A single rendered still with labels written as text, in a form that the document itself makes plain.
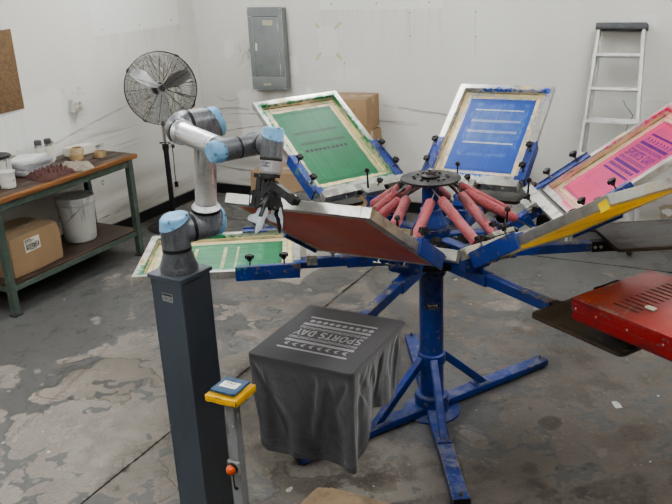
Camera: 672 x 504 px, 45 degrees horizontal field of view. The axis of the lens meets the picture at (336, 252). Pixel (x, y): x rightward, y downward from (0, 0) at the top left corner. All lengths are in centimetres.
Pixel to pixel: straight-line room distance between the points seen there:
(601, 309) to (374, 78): 497
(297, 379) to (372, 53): 502
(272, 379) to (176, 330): 47
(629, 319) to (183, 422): 183
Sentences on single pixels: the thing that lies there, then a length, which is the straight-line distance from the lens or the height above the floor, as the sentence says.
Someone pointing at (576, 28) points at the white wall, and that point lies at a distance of 709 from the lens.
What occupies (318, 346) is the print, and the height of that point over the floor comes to 95.
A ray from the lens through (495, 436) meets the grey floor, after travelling 436.
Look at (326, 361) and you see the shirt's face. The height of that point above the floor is 95.
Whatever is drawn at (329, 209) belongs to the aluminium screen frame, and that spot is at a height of 154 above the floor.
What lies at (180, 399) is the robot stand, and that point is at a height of 65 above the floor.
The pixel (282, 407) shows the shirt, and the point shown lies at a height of 74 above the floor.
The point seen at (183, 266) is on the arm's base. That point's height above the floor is 124.
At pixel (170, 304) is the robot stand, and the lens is 330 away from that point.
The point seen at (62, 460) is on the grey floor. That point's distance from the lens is 450.
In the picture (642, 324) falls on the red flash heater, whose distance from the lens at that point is 302.
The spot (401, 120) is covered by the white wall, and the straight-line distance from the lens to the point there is 767.
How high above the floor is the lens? 235
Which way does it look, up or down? 20 degrees down
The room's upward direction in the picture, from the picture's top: 3 degrees counter-clockwise
